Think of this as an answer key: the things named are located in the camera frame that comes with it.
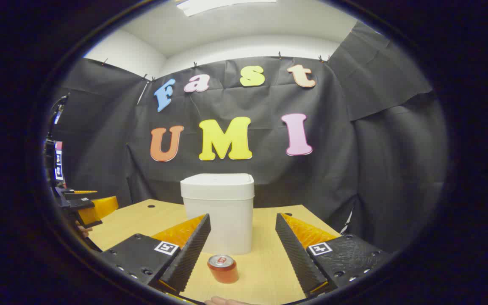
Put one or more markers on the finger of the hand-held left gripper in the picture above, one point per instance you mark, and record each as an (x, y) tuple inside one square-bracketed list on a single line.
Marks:
[(100, 208), (76, 202)]

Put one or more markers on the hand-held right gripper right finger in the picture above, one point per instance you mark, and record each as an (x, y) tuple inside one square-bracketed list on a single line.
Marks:
[(295, 254)]

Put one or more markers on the wooden desktop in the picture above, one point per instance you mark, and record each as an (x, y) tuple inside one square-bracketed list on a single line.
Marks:
[(261, 271)]

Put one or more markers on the white desktop garbage bin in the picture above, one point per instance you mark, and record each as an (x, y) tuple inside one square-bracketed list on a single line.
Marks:
[(218, 199)]

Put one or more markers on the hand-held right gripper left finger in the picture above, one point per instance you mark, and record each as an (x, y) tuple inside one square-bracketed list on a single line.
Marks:
[(191, 250)]

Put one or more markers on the computer monitor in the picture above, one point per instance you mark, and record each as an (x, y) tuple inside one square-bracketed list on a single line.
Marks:
[(59, 163)]

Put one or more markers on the black backdrop cloth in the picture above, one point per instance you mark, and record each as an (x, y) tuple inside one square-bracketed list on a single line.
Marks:
[(337, 169)]

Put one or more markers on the red pop can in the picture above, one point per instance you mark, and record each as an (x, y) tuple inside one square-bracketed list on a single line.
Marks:
[(223, 273)]

